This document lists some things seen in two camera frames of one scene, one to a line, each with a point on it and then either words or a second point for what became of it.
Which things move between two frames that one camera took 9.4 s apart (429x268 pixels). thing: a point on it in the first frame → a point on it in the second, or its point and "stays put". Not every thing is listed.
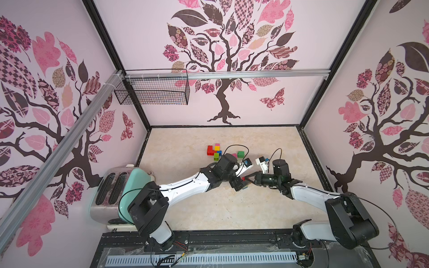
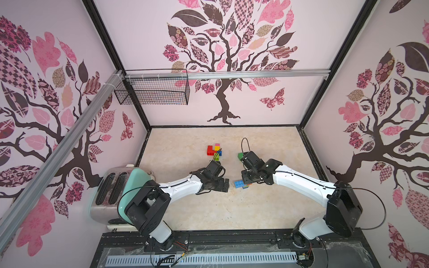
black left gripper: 234,183 → 226,185
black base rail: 137,244 stays put
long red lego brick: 210,151 stays put
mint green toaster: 109,201 stays put
